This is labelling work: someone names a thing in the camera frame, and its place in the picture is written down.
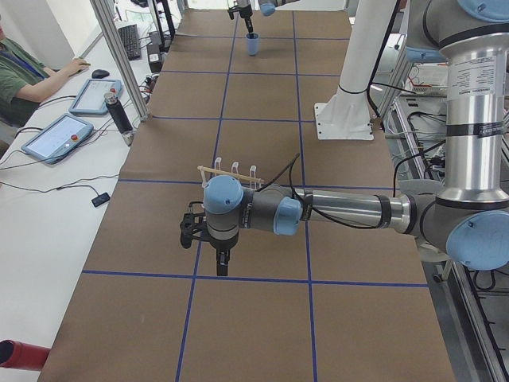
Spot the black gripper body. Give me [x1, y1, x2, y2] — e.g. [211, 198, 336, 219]
[208, 230, 238, 252]
[228, 0, 253, 20]

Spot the blue plastic cup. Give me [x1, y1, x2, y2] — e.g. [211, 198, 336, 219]
[246, 33, 259, 57]

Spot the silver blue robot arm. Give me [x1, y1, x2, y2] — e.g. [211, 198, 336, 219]
[227, 0, 297, 20]
[201, 1, 508, 276]

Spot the black keyboard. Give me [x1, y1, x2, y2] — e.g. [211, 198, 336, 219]
[118, 25, 141, 60]

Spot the small black puck device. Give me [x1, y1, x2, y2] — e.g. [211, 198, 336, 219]
[91, 193, 111, 208]

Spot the black water bottle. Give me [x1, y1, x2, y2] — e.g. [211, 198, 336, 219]
[104, 92, 133, 134]

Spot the black computer mouse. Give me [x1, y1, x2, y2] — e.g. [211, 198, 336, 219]
[91, 69, 110, 79]

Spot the upper blue teach pendant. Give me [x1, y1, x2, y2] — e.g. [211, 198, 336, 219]
[68, 79, 122, 115]

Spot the blue teach pendant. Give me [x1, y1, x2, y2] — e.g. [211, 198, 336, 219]
[21, 114, 93, 164]
[68, 79, 122, 115]

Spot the lower blue teach pendant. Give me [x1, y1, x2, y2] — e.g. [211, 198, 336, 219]
[21, 114, 93, 164]

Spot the red cylinder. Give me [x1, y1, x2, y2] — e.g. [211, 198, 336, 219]
[1, 340, 50, 371]

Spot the person in green shirt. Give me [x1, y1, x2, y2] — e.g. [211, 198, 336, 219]
[1, 32, 90, 127]

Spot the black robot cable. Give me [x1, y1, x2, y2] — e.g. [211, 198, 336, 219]
[262, 152, 383, 230]

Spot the aluminium frame post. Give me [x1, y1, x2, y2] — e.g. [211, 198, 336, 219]
[90, 0, 149, 122]

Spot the white pedestal column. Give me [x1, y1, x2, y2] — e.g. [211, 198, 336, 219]
[314, 0, 398, 140]

